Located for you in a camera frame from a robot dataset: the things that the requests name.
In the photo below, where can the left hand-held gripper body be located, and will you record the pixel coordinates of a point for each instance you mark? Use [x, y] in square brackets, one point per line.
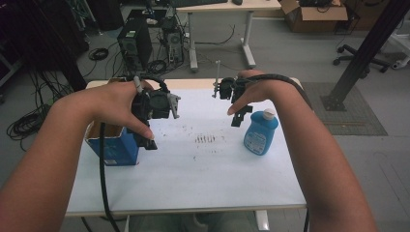
[158, 104]

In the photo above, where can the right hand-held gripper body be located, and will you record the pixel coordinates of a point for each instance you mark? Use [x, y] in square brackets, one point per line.
[227, 88]

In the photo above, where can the white table leg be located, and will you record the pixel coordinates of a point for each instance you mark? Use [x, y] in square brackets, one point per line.
[262, 221]

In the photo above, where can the person's left hand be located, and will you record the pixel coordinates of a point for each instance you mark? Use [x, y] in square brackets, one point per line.
[109, 103]

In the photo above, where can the grey floor mat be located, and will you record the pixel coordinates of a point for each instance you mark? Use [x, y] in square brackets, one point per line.
[354, 122]

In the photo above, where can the blue cardboard box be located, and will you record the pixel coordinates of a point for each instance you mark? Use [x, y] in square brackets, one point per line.
[116, 150]

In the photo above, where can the beige desk with white legs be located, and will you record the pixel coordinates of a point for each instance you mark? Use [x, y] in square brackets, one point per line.
[257, 5]

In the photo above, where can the blue plastic bottle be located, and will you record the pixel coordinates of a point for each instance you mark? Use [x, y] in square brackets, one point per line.
[257, 135]

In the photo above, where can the white metal frame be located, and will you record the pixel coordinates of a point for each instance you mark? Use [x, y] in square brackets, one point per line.
[401, 51]

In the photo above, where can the black computer mouse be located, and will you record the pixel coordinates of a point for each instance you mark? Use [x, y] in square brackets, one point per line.
[237, 2]

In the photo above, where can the small grey computer tower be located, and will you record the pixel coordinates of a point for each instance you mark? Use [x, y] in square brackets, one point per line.
[174, 45]

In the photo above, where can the black keyboard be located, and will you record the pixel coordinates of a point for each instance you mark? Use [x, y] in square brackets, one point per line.
[199, 2]

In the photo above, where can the black computer tower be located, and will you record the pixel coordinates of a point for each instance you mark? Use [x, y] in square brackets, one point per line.
[135, 45]

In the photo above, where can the brown cardboard box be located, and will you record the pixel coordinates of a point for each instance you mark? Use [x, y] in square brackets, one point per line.
[316, 16]

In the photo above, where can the black office chair base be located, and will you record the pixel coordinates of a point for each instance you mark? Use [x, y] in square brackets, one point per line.
[354, 54]

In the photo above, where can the black metal post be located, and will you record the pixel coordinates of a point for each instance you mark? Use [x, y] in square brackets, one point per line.
[367, 48]

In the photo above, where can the person's right hand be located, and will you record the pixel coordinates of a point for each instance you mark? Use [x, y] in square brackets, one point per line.
[261, 92]

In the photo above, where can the white table sheet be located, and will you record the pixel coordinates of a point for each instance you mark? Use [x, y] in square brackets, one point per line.
[199, 180]

